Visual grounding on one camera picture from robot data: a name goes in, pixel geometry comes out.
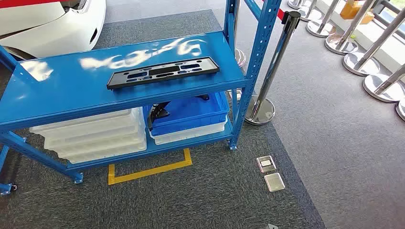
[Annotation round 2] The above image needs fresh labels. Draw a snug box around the black plastic plate holder part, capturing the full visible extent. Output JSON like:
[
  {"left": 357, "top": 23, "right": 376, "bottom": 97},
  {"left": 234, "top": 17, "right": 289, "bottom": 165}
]
[{"left": 107, "top": 56, "right": 220, "bottom": 91}]

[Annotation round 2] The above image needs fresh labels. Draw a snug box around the blue metal shelf rack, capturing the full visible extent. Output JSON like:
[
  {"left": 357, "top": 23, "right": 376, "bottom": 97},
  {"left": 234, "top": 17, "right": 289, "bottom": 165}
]
[{"left": 0, "top": 0, "right": 282, "bottom": 196}]

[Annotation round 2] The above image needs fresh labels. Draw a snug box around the blue plastic bin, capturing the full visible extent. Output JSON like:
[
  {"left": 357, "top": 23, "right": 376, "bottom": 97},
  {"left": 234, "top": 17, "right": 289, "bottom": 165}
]
[{"left": 143, "top": 92, "right": 230, "bottom": 137}]

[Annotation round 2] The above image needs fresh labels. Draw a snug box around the white plastic bin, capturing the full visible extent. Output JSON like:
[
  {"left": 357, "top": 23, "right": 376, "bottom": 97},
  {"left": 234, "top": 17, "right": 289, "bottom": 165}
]
[{"left": 149, "top": 116, "right": 228, "bottom": 146}]

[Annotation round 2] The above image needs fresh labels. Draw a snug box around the chrome stanchion black cap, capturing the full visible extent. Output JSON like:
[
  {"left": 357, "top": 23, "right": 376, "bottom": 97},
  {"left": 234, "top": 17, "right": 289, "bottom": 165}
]
[{"left": 245, "top": 11, "right": 301, "bottom": 126}]

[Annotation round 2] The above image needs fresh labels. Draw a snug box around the yellow floor tape marking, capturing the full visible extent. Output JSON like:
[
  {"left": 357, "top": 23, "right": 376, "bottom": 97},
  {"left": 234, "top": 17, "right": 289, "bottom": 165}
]
[{"left": 108, "top": 148, "right": 193, "bottom": 186}]

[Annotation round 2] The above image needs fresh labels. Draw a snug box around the white plastic tray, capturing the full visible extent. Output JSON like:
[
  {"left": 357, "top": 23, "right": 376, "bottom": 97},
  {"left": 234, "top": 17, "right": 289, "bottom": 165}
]
[
  {"left": 67, "top": 144, "right": 148, "bottom": 164},
  {"left": 29, "top": 107, "right": 141, "bottom": 137},
  {"left": 43, "top": 125, "right": 146, "bottom": 150},
  {"left": 56, "top": 135, "right": 147, "bottom": 159}
]

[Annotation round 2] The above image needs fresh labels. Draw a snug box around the white car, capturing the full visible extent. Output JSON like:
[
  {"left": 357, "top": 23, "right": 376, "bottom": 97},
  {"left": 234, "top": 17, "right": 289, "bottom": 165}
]
[{"left": 0, "top": 0, "right": 107, "bottom": 59}]

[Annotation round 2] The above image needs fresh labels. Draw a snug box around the orange cardboard box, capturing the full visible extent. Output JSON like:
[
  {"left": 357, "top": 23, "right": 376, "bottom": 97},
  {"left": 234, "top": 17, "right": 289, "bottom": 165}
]
[{"left": 340, "top": 0, "right": 375, "bottom": 25}]

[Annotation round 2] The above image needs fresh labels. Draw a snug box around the black bracket part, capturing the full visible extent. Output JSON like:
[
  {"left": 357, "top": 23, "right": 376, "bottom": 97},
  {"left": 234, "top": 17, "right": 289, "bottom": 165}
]
[{"left": 147, "top": 102, "right": 171, "bottom": 131}]

